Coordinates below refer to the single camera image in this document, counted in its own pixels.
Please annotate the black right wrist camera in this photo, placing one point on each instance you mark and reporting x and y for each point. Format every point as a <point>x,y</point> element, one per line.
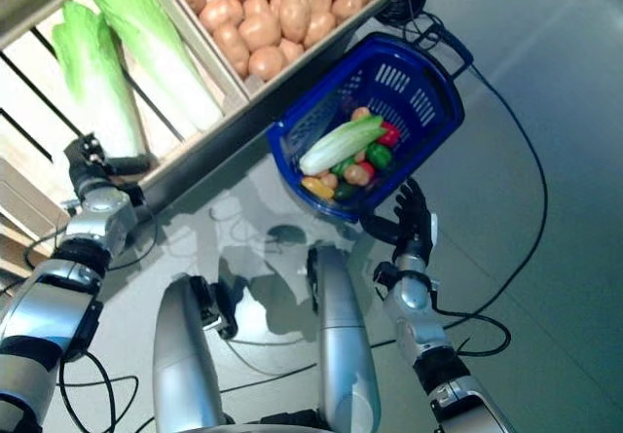
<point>383,279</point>

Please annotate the dark green bell pepper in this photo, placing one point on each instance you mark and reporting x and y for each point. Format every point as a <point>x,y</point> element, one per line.
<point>346,191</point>

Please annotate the wooden display shelf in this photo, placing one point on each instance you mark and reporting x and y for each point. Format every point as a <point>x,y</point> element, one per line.
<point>219,160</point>

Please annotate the yellow bell pepper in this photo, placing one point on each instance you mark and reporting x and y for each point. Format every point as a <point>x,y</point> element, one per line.
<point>317,187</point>

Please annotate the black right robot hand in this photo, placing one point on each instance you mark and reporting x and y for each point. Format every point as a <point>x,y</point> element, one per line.
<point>414,224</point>

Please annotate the napa cabbage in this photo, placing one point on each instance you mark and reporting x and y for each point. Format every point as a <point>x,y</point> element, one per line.
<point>97,78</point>
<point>160,53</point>
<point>340,143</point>

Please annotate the wooden cabbage crate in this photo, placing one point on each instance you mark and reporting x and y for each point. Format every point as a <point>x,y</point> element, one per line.
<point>24,102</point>

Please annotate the silver right robot leg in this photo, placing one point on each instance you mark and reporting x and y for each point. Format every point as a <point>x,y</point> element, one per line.
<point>345,331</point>

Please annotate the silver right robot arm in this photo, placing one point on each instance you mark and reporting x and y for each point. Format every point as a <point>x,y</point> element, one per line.
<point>423,316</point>

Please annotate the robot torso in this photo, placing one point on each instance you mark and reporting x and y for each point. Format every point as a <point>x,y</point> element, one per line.
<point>272,421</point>

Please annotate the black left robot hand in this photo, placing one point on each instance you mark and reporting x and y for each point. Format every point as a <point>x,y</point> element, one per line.
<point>87,160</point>

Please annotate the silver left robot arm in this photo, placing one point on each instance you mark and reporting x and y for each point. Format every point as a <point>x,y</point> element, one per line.
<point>73,297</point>

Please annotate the wooden potato crate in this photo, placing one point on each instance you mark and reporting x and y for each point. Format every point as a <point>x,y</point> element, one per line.
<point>316,54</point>

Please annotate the blue plastic shopping basket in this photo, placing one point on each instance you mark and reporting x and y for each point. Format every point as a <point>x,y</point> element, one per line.
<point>428,87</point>

